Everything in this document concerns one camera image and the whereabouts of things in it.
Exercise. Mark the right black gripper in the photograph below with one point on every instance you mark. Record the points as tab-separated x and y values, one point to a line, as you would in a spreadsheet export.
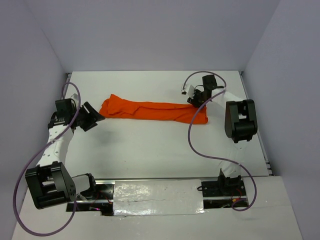
194	101

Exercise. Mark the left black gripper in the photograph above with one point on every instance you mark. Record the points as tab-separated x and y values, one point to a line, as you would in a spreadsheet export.
92	117

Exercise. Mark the orange t-shirt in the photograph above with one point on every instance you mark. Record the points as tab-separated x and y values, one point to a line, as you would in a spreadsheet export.
118	108

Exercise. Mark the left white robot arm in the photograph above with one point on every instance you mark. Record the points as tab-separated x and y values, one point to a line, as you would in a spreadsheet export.
49	182

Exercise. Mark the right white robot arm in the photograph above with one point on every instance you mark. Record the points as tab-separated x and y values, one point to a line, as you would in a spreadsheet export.
240	119

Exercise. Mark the silver foil tape panel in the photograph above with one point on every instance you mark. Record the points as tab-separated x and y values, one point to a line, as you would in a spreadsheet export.
157	198

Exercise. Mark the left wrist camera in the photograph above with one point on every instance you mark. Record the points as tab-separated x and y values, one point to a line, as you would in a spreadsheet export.
75	98

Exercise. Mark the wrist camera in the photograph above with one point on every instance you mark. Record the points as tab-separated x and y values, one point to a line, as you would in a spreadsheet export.
75	98
188	90

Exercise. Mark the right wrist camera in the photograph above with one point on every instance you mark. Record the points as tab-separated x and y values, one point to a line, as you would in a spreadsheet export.
188	90

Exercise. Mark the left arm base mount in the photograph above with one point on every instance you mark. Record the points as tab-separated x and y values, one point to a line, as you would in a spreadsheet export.
93	195

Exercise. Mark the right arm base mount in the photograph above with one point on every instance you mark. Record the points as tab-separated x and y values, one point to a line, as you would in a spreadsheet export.
224	192

